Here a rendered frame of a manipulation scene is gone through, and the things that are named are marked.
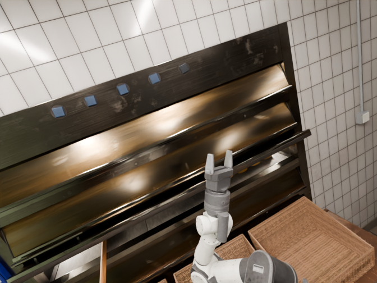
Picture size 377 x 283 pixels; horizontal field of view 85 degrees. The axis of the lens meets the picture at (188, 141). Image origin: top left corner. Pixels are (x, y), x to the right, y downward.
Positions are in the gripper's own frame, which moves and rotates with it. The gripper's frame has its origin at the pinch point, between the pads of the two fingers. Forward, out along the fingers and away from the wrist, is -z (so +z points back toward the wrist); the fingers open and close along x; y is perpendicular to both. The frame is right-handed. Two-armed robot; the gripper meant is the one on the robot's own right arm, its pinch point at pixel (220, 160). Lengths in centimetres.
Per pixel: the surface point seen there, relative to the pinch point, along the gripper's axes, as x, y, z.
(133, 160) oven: -1, 58, 13
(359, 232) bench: -131, -35, 65
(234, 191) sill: -62, 30, 38
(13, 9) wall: 44, 75, -53
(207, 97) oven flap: -38, 40, -24
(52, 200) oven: 34, 76, 32
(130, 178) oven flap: -1, 60, 24
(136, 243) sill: -4, 59, 66
